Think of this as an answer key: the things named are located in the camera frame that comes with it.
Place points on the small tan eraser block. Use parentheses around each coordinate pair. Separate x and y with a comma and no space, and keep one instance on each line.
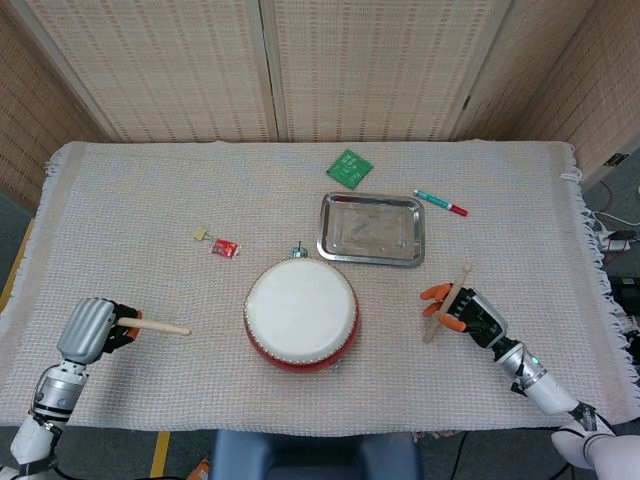
(200,233)

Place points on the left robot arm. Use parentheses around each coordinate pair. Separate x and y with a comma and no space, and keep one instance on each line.
(55,390)

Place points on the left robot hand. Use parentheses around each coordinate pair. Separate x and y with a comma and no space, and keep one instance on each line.
(85,330)

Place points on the rectangular metal tray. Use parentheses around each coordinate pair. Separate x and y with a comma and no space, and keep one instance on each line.
(370,230)

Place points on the green circuit board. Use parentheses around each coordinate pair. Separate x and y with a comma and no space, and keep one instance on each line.
(350,167)

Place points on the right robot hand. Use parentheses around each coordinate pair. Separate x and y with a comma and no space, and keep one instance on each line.
(485,317)

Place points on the orange item on floor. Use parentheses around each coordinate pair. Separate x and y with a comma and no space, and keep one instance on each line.
(201,471)

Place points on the wooden drumstick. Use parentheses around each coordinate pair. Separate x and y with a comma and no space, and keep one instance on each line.
(160,326)
(461,279)

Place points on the teal marker red cap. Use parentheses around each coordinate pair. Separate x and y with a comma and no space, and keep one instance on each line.
(440,202)

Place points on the white woven tablecloth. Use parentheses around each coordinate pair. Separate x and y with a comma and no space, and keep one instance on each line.
(150,200)

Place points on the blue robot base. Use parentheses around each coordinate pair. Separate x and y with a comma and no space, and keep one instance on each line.
(300,455)

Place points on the black box on floor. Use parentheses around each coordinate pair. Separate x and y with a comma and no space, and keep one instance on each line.
(629,292)

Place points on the small red packet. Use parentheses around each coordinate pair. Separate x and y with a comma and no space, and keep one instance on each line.
(223,247)

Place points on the black wall label plate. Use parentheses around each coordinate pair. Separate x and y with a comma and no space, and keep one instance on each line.
(615,159)

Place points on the woven bamboo folding screen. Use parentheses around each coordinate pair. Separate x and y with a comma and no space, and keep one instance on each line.
(175,65)

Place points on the red drum white skin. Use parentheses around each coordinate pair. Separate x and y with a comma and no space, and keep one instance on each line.
(300,310)

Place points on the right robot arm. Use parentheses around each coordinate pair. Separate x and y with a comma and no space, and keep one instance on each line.
(550,390)

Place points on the white power strip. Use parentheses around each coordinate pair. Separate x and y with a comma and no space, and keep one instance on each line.
(617,245)

